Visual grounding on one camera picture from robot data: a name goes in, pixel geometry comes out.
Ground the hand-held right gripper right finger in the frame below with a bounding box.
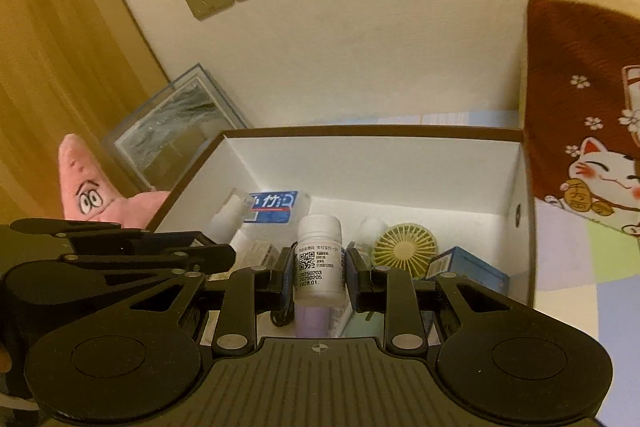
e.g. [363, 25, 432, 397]
[346, 247, 516, 355]

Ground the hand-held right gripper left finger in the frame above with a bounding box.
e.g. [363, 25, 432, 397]
[127, 247, 297, 356]

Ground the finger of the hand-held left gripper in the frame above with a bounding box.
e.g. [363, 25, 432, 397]
[10, 217, 214, 253]
[57, 243, 237, 277]

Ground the white pill bottle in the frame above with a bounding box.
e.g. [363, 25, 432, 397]
[295, 214, 347, 308]

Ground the small white box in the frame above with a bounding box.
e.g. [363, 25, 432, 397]
[247, 241, 279, 267]

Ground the white sachet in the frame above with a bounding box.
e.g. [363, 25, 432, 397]
[329, 299, 353, 338]

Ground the grey small tube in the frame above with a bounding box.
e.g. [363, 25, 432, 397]
[210, 189, 251, 243]

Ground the black cable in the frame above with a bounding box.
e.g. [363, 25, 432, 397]
[270, 304, 296, 328]

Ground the purple tube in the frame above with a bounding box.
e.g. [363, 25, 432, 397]
[294, 306, 332, 339]

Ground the mint green handheld fan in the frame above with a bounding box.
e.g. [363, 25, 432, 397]
[340, 222, 440, 339]

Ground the frosted translucent plastic case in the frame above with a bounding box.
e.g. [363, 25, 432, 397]
[243, 191, 312, 225]

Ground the brown cardboard box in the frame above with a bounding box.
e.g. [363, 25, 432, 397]
[145, 124, 540, 343]

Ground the blue white medicine box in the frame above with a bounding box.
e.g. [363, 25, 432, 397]
[426, 247, 511, 300]

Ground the pink starfish plush toy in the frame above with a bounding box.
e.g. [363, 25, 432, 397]
[58, 133, 173, 228]

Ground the framed landscape picture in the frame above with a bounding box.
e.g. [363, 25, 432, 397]
[102, 63, 253, 195]

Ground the wooden wardrobe panel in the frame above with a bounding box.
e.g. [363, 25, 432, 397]
[0, 0, 171, 228]

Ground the red lucky cat cushion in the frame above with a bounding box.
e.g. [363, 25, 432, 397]
[520, 0, 640, 238]

